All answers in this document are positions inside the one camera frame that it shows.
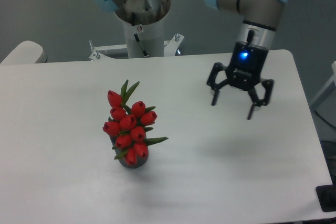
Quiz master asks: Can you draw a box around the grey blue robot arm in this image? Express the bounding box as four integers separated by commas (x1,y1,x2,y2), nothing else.
93,0,288,109

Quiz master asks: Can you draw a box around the black box at table edge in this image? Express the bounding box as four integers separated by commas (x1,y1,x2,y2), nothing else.
316,185,335,212

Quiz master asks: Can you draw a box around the white furniture frame right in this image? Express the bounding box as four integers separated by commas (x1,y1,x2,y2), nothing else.
309,61,335,110

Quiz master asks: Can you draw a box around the red tulip bouquet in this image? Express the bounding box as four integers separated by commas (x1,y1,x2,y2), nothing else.
102,80,168,165

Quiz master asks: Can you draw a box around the black cable on pedestal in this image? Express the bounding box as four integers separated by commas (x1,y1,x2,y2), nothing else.
133,33,150,58

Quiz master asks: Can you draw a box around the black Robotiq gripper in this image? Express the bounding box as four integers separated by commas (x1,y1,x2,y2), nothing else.
206,40,275,120

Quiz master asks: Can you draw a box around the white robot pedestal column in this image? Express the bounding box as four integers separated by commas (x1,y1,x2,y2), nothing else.
112,0,172,59

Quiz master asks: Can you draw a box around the white chair armrest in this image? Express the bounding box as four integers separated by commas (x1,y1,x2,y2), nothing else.
1,40,48,66

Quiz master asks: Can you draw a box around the dark grey ribbed vase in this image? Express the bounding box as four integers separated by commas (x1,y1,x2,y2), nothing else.
110,136,148,169

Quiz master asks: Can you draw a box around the white metal base frame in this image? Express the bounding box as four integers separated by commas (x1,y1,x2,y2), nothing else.
89,33,185,61

